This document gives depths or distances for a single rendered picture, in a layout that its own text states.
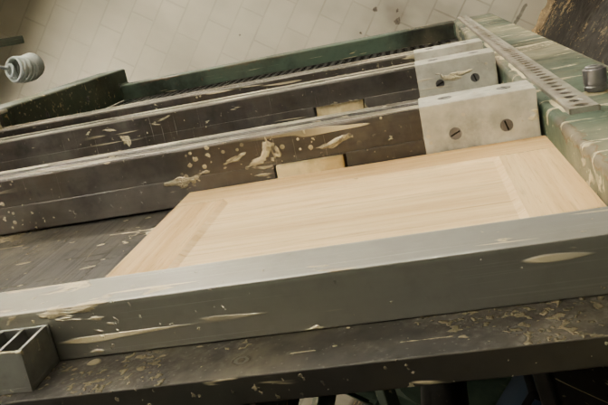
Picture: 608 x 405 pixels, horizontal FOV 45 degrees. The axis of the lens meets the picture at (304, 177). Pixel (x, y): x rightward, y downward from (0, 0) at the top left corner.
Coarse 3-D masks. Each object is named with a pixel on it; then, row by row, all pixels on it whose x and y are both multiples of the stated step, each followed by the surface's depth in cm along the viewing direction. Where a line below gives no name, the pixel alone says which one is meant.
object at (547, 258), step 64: (256, 256) 53; (320, 256) 50; (384, 256) 48; (448, 256) 46; (512, 256) 45; (576, 256) 45; (0, 320) 51; (64, 320) 51; (128, 320) 50; (192, 320) 49; (256, 320) 49; (320, 320) 48; (384, 320) 47
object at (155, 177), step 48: (432, 96) 85; (480, 96) 79; (528, 96) 78; (192, 144) 86; (240, 144) 84; (288, 144) 83; (336, 144) 82; (384, 144) 82; (432, 144) 81; (480, 144) 80; (0, 192) 90; (48, 192) 89; (96, 192) 88; (144, 192) 87; (192, 192) 86
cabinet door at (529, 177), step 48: (528, 144) 76; (240, 192) 81; (288, 192) 78; (336, 192) 74; (384, 192) 71; (432, 192) 68; (480, 192) 65; (528, 192) 61; (576, 192) 59; (144, 240) 70; (192, 240) 67; (240, 240) 65; (288, 240) 62; (336, 240) 60
